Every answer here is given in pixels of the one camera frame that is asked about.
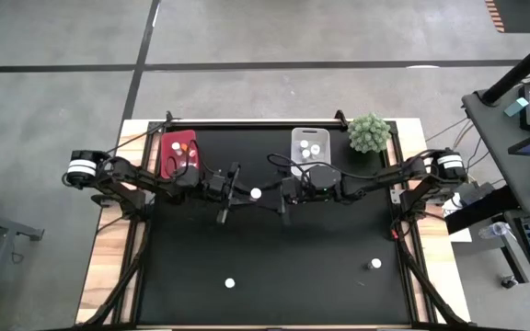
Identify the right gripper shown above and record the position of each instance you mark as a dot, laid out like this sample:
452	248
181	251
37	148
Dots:
320	181

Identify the clear plastic bin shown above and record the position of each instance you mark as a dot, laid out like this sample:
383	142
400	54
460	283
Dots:
322	135

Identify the black desk pole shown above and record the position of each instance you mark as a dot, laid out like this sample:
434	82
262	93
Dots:
522	69

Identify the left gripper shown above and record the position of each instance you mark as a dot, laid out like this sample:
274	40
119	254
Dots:
233	188

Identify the grey electronics box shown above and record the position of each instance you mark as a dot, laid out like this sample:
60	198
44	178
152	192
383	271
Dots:
476	193

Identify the teal bottle, pink-red pills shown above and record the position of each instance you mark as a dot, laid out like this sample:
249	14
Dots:
376	263

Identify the small teal box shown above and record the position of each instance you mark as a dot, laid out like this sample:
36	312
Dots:
516	107

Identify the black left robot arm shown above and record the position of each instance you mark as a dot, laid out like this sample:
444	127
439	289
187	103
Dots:
127	177

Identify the clear plastic water bottle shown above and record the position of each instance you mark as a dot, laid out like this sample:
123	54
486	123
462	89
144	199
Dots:
495	230

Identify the black striped-edge floor mat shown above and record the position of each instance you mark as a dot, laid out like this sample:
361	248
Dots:
522	14

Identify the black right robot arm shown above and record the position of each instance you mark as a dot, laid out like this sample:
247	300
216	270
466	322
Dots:
384	177

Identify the red plastic bin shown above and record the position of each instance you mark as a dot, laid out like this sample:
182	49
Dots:
169	138

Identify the grey side desk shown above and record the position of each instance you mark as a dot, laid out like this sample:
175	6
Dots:
495	138

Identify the yellow medicine bottle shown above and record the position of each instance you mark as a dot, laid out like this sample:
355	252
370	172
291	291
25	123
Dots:
185	148

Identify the black caster wheel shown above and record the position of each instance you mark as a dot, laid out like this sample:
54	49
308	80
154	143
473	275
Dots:
508	281

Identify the small red connector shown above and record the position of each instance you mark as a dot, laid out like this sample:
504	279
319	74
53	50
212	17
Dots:
395	234

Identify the black desk support bar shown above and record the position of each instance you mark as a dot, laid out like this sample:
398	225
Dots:
481	211

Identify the green potted plant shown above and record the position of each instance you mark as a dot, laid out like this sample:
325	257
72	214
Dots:
369	133

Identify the black table mat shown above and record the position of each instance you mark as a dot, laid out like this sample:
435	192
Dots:
265	257

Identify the white-capped medicine bottle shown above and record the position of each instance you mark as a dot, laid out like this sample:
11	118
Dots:
306	154

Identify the black aluminium station frame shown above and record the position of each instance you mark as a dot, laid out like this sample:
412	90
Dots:
134	285

